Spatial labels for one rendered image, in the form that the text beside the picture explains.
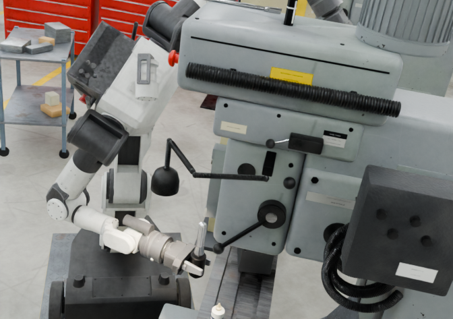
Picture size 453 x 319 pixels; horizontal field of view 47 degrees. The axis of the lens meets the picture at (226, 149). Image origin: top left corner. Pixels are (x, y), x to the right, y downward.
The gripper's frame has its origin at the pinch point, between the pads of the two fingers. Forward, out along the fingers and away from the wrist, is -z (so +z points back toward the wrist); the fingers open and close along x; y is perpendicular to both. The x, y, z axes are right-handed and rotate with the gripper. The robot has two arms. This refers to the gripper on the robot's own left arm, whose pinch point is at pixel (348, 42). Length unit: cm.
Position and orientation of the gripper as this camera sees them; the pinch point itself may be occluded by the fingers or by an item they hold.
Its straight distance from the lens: 164.3
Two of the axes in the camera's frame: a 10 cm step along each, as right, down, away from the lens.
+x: -3.6, 3.5, -8.6
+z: -5.3, -8.4, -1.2
